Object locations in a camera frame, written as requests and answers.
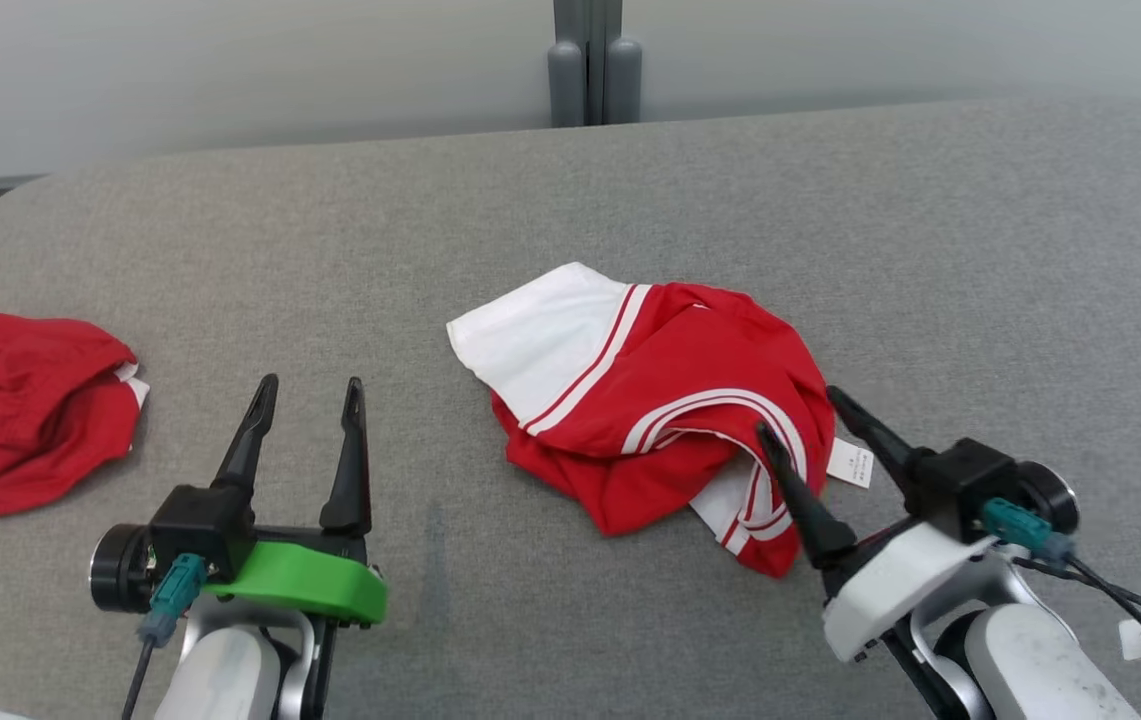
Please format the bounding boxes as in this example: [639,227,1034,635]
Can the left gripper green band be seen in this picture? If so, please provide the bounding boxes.
[90,375,389,626]

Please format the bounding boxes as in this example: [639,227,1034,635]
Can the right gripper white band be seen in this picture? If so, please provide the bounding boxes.
[756,385,1081,663]

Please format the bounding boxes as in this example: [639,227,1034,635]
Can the red jersey with white sleeves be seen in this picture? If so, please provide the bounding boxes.
[446,262,876,579]

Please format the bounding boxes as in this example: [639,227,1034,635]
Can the red shorts with white trim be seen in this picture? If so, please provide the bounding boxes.
[0,312,151,518]

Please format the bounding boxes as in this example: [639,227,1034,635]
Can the right cable with teal plug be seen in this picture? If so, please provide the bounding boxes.
[980,498,1141,720]

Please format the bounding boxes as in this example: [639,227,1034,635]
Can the cable with teal plug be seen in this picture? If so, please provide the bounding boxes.
[120,553,208,720]
[980,498,1141,720]

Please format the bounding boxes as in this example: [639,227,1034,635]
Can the left cable with teal plug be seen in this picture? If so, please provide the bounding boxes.
[120,553,208,720]

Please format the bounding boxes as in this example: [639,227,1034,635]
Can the grey metal upright post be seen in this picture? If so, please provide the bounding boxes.
[547,0,643,128]

